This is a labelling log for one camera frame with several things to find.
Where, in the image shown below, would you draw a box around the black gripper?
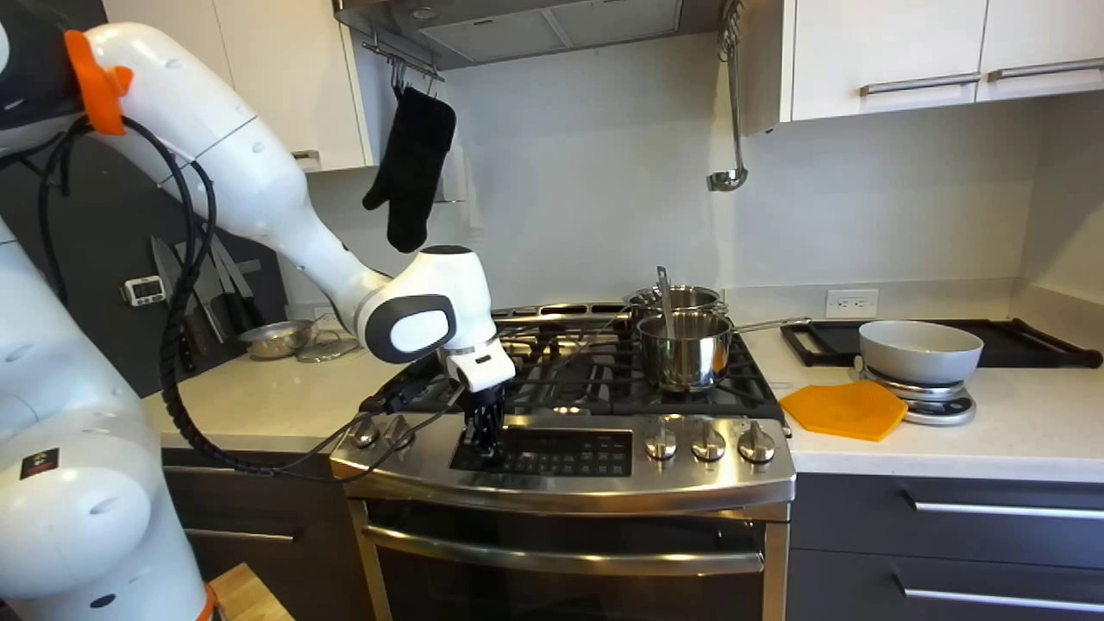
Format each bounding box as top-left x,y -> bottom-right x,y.
455,383 -> 509,468

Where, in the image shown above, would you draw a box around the orange clip on arm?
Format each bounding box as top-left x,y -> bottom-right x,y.
59,28 -> 138,143

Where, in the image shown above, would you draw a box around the black cast iron grates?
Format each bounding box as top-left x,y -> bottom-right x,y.
360,303 -> 787,425

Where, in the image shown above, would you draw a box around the glass lid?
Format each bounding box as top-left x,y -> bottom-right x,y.
293,327 -> 365,366

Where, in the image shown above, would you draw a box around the stainless steel gas stove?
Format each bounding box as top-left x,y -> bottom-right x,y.
325,302 -> 801,621

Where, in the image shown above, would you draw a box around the stainless steel saucepan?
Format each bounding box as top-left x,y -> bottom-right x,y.
630,312 -> 808,397

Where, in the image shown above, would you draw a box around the dark grey base cabinet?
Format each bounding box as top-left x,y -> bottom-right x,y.
158,446 -> 361,621
787,468 -> 1104,621

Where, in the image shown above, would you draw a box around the metal utensil in pot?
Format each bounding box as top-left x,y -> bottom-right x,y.
649,264 -> 678,339

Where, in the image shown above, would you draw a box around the small metal bowl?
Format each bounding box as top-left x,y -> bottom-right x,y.
238,319 -> 312,366

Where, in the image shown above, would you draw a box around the stainless steel pot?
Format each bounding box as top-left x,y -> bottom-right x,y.
629,284 -> 731,327

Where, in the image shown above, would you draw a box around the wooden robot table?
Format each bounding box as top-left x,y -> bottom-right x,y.
207,558 -> 296,621

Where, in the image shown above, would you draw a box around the black oven mitt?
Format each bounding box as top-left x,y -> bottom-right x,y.
360,82 -> 462,254

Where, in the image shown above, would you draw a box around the kitchen knife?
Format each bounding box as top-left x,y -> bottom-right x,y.
148,234 -> 197,339
204,237 -> 264,335

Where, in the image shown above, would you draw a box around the orange silicone pot holder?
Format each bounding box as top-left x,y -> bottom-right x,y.
777,379 -> 914,446

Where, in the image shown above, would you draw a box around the small white timer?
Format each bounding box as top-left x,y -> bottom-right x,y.
120,274 -> 173,314

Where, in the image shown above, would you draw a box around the hanging steel ladle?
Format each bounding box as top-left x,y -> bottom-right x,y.
703,0 -> 753,198

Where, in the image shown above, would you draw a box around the steel range hood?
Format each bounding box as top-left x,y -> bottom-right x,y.
331,0 -> 731,80

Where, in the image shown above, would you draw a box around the grey bowl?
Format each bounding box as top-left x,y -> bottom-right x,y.
855,319 -> 986,388

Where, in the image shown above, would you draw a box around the steel kitchen scale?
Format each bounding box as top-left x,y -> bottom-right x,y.
855,359 -> 981,433

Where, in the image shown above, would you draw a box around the black flat tray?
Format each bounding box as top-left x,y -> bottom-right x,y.
781,314 -> 1104,374

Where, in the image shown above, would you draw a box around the long oven door handle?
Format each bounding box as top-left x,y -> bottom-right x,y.
360,521 -> 768,579

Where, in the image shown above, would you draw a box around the silver drawer handle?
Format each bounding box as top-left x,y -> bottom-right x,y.
183,525 -> 300,550
904,489 -> 1104,525
894,575 -> 1104,617

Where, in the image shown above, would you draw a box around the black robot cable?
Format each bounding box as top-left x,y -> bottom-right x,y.
30,114 -> 487,482

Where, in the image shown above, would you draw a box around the white wall outlet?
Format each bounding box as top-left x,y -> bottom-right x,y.
823,285 -> 884,326

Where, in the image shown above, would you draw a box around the white wall cabinet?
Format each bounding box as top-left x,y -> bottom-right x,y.
99,0 -> 390,175
777,0 -> 1104,129

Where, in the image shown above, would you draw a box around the silver wall cabinet handle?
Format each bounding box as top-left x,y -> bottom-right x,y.
855,69 -> 984,103
984,57 -> 1104,88

